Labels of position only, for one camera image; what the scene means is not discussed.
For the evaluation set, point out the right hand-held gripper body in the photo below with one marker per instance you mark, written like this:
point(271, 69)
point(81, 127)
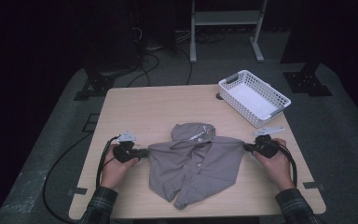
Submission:
point(265, 149)

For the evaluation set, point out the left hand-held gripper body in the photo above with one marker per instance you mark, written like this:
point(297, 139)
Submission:
point(122, 154)

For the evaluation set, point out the white plastic basket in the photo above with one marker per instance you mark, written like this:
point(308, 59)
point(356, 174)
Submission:
point(251, 99)

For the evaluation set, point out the grey pants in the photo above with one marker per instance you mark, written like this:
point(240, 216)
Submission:
point(195, 168)

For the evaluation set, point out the person's left hand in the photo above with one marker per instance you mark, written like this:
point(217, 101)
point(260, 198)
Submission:
point(115, 172)

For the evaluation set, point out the person's right hand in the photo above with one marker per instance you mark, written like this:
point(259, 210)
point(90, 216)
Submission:
point(276, 169)

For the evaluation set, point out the grey tape strip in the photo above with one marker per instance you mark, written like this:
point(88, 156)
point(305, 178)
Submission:
point(77, 191)
point(313, 186)

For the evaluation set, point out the black stand base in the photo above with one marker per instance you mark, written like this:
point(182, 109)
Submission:
point(98, 85)
point(306, 82)

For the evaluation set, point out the white metal stand frame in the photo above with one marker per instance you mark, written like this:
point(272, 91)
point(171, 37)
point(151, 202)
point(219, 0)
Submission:
point(227, 17)

